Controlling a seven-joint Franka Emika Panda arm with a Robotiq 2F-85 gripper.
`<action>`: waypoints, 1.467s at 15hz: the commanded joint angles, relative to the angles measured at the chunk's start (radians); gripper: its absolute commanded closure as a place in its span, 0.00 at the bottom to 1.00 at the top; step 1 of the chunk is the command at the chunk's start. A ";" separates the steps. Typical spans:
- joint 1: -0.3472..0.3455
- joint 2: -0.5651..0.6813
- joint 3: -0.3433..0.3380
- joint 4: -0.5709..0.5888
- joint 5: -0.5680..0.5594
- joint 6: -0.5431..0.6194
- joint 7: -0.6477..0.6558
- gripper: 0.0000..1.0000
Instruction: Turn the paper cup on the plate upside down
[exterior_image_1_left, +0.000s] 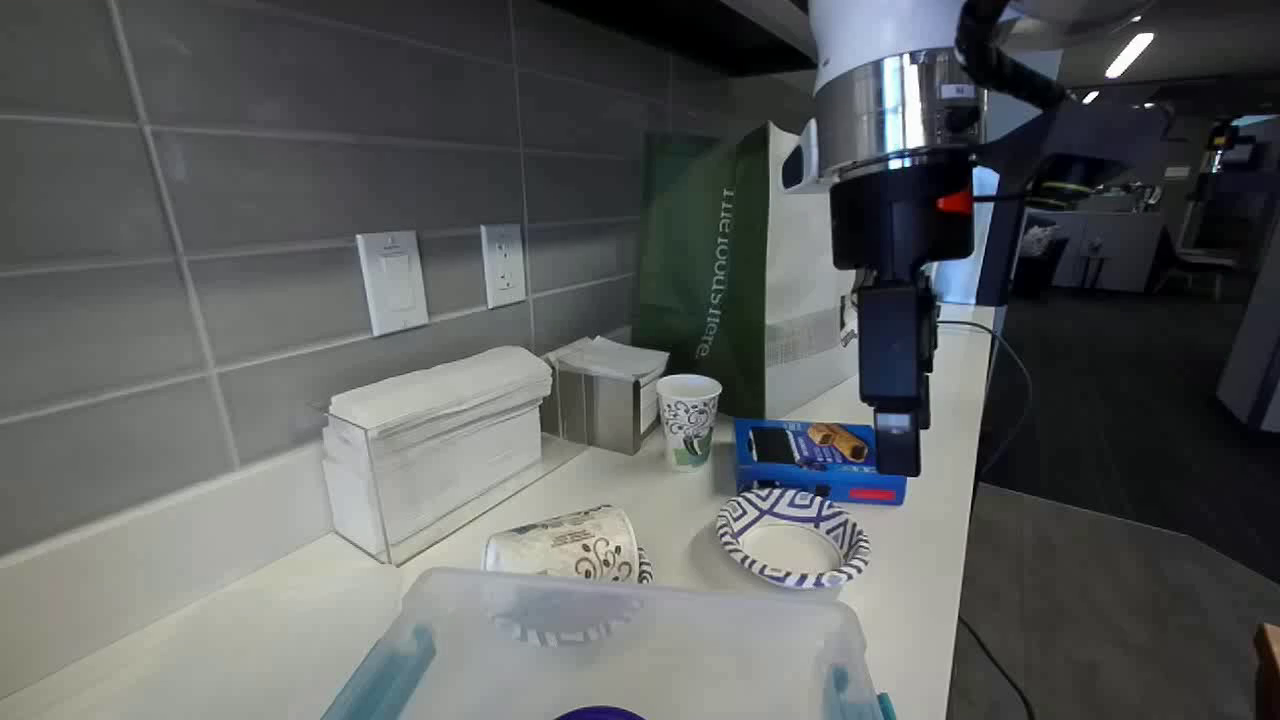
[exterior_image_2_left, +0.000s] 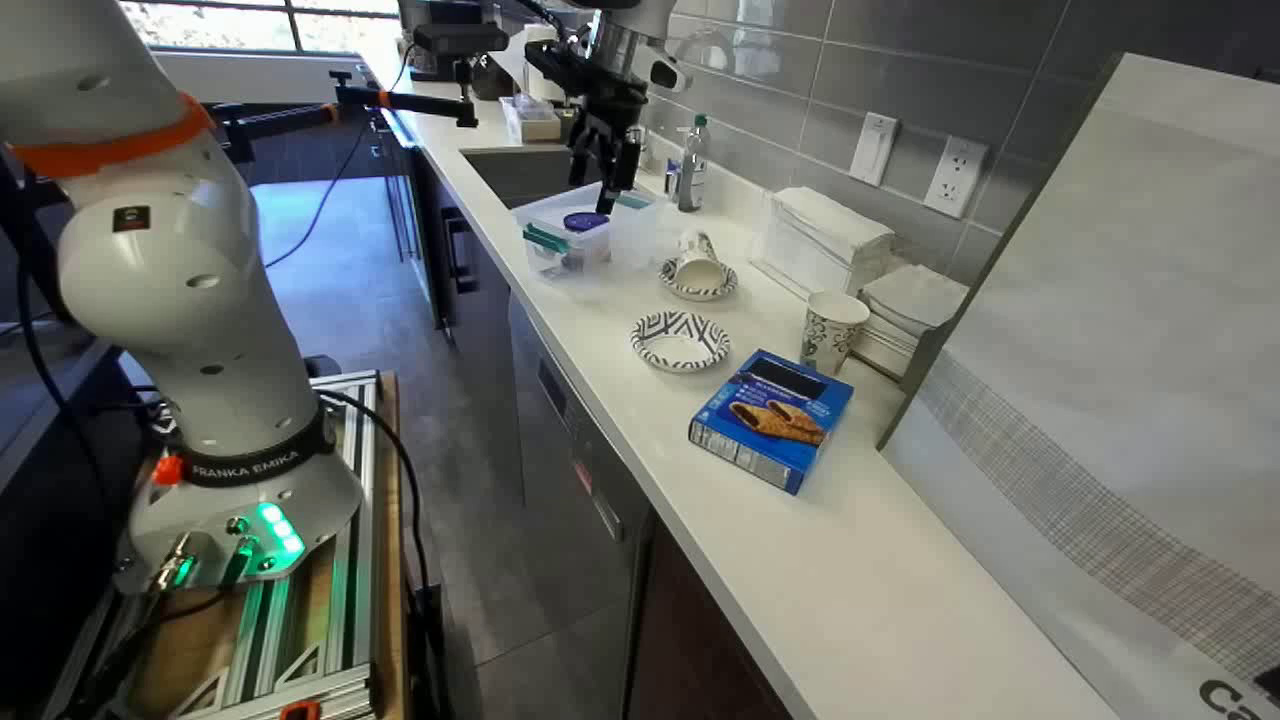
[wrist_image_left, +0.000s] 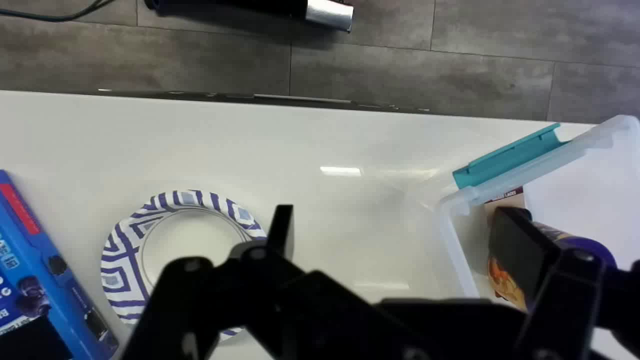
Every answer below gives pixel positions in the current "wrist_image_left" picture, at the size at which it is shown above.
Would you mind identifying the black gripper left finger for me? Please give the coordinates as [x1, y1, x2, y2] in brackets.
[267, 203, 294, 257]

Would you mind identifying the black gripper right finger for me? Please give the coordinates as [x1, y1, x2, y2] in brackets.
[488, 205, 559, 310]

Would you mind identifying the blue patterned paper plate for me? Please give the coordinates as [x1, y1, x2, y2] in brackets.
[99, 189, 266, 327]

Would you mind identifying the clear plastic storage container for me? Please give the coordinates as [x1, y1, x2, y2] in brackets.
[435, 111, 640, 360]

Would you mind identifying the teal container lid latch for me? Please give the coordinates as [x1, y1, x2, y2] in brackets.
[452, 121, 561, 188]

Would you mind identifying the black and silver cylinder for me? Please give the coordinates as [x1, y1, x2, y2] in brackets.
[141, 0, 356, 32]

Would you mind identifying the blue snack box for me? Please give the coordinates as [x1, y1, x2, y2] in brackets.
[0, 170, 117, 360]

